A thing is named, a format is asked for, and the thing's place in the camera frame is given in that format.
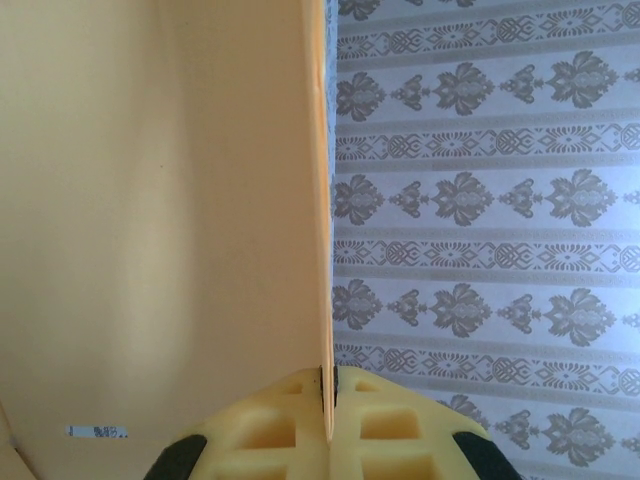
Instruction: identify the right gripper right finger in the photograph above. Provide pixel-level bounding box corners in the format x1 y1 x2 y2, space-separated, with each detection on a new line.
332 366 511 480

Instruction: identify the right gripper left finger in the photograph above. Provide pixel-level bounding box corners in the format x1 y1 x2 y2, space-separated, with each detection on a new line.
144 368 332 480

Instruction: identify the yellow paper box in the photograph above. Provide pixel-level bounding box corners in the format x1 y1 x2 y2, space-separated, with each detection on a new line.
0 0 337 480

